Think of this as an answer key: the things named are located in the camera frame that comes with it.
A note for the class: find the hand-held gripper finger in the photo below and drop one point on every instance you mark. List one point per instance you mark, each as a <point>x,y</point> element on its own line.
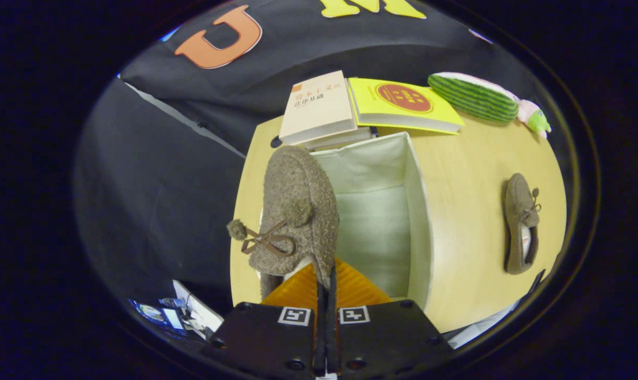
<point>321,322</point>
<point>333,322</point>

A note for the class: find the white fabric storage box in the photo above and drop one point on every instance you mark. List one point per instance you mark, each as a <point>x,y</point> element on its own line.
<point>372,221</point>

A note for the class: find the brown fuzzy shoe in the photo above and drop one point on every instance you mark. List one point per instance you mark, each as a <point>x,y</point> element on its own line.
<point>298,179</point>
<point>517,211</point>

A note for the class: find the white sheet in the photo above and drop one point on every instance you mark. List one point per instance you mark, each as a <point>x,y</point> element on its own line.
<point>200,311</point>

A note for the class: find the white paper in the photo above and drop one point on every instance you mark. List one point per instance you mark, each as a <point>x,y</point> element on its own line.
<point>482,327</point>

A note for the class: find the blue printed packet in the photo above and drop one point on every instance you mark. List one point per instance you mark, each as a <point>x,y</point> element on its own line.
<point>158,312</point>

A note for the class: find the cream book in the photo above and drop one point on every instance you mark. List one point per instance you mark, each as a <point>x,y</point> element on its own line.
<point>319,105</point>

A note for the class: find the yellow book with red circle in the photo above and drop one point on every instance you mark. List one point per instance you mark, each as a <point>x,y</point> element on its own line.
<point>403,103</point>

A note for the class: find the watermelon slice plush toy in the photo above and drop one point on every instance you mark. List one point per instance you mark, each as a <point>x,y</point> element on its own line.
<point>475,97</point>

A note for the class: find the pink and green plush toy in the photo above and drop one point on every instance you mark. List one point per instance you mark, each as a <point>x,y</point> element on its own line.
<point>534,119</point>

